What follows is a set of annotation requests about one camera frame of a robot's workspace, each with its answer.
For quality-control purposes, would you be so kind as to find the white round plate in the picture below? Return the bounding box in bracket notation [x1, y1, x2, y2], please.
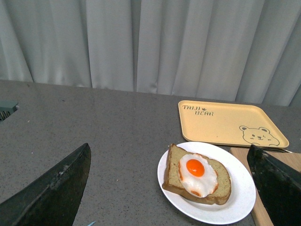
[162, 142, 256, 225]

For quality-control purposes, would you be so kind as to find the fried egg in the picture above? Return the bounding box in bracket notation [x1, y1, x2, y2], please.
[177, 153, 218, 198]

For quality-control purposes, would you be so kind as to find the green grey object at edge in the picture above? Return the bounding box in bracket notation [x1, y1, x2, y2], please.
[0, 100, 18, 122]

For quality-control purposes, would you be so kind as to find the bread slice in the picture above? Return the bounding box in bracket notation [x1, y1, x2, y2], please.
[162, 144, 231, 205]

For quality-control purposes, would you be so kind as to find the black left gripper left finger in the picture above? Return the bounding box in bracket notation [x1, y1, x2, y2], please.
[0, 143, 91, 226]

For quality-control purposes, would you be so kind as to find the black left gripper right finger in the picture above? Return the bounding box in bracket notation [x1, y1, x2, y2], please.
[247, 145, 301, 226]

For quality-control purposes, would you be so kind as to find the yellow bear tray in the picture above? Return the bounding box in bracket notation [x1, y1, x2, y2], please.
[178, 100, 289, 149]

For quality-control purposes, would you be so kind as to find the grey curtain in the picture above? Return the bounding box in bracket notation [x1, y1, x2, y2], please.
[0, 0, 301, 107]

